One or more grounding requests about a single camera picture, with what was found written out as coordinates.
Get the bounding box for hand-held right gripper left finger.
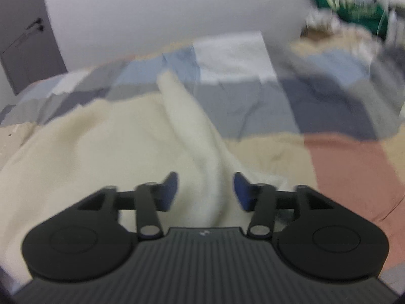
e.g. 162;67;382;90
77;171;179;239

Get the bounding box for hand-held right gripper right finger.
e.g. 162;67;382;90
233;171;336;239

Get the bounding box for cream blue striped sweater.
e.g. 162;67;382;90
0;70;287;293

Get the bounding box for white crumpled clothes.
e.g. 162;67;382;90
303;9;352;37

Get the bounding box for patchwork bed cover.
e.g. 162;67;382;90
0;31;405;281

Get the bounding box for grey door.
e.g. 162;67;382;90
0;0;68;96

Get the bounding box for green printed bag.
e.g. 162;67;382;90
306;0;390;40

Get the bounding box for black door handle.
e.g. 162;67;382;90
27;17;45;33

